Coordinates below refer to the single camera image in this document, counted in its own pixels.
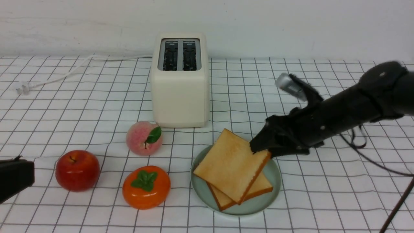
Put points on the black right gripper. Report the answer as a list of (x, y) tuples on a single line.
[(286, 135)]

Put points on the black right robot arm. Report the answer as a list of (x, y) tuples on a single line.
[(384, 92)]

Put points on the red apple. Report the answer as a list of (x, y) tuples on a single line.
[(77, 170)]

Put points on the pink peach with leaf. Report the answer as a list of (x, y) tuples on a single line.
[(144, 138)]

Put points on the light green round plate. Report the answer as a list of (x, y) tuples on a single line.
[(249, 208)]

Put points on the cream two-slot toaster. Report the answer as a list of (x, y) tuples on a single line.
[(180, 80)]

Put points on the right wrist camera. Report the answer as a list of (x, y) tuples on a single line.
[(294, 86)]

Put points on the orange persimmon with green leaf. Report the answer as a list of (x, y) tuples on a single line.
[(146, 187)]

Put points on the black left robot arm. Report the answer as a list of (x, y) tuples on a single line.
[(16, 174)]

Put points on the toasted bread slice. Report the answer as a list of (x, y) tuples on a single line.
[(260, 186), (231, 166)]

